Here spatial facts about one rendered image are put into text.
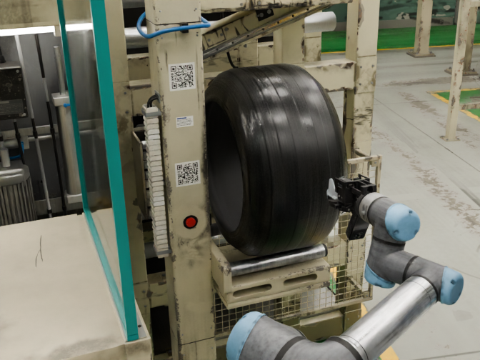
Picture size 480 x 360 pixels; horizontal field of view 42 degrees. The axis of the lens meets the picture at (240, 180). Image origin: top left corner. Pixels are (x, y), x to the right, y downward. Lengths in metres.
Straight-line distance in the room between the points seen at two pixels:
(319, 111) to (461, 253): 2.41
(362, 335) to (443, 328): 2.17
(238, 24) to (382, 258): 1.09
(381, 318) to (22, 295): 0.68
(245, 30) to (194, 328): 1.03
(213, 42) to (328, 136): 0.62
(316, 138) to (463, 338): 1.80
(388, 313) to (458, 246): 2.91
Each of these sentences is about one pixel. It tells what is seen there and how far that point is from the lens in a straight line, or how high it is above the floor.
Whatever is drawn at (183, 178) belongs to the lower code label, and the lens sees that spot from 1.87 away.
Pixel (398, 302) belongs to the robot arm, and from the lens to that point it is 1.31.
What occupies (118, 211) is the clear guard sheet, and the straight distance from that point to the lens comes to 0.97.
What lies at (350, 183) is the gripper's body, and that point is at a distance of 1.59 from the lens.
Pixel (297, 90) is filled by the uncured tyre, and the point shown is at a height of 1.45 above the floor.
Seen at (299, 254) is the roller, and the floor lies 0.91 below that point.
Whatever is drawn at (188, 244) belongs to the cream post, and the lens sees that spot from 1.97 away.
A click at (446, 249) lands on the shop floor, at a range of 4.11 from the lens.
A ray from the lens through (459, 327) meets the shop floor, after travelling 3.42.
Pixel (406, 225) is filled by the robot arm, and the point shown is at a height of 1.29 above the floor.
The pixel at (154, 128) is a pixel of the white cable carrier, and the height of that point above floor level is 1.37.
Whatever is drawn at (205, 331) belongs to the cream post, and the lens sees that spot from 2.15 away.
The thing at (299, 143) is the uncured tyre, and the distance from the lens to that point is 1.76.
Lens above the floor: 1.91
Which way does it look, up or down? 23 degrees down
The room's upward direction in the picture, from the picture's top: 1 degrees counter-clockwise
